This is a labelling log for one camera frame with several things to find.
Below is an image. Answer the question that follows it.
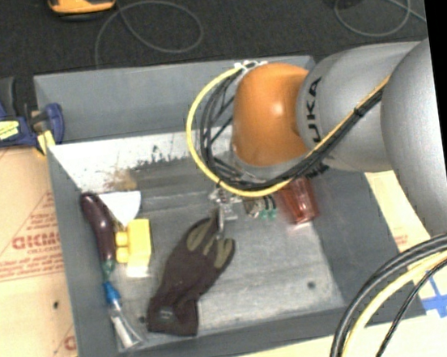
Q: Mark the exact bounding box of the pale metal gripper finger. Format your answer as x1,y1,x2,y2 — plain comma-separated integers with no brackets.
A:
211,202,241,236
207,186,236,208

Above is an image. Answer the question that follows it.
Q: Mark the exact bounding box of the grey metal bin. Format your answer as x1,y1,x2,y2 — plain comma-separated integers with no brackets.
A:
32,28,430,357

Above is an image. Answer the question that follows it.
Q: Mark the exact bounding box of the dark brown glove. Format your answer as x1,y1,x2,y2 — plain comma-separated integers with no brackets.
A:
134,213,247,342

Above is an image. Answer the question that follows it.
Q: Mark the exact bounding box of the yellow toy building block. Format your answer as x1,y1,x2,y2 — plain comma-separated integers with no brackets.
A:
111,218,158,281

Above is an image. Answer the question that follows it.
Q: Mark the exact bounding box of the white paper cone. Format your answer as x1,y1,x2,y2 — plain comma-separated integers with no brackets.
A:
97,189,147,232

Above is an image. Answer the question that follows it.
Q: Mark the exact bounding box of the purple toy eggplant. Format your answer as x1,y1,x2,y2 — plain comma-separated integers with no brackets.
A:
79,189,121,278

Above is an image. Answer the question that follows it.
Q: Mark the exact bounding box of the brown cardboard board, red print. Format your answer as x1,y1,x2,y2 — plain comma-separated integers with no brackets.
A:
0,141,79,357

